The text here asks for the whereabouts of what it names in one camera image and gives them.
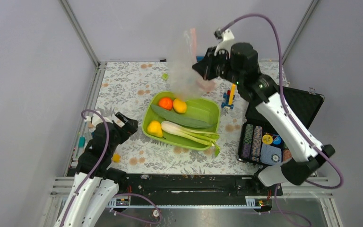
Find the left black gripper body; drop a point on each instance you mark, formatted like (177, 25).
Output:
(123, 133)

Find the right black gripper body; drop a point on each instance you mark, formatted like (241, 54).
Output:
(217, 65)

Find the clear zip top bag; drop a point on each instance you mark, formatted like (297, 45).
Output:
(185, 82)

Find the yellow toy lemon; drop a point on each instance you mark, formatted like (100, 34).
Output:
(179, 106)

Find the green toy cucumber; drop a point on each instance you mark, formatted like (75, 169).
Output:
(180, 119)

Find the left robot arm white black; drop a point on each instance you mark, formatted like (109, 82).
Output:
(95, 183)

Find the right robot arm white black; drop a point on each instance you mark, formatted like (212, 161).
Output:
(240, 66)

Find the small yellow brick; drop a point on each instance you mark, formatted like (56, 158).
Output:
(116, 158)

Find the yellow blue brick tower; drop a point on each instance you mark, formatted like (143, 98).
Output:
(228, 98)

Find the small green brick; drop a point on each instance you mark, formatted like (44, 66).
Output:
(164, 76)

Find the orange toy fruit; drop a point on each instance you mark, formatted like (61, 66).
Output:
(166, 103)

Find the green plastic tray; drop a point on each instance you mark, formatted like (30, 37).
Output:
(201, 109)

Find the floral table mat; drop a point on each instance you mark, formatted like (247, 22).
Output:
(129, 87)

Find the white green toy leek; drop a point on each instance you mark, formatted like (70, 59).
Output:
(202, 137)

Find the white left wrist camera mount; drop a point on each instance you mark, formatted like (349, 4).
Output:
(95, 119)

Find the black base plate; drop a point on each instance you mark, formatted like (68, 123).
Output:
(182, 191)

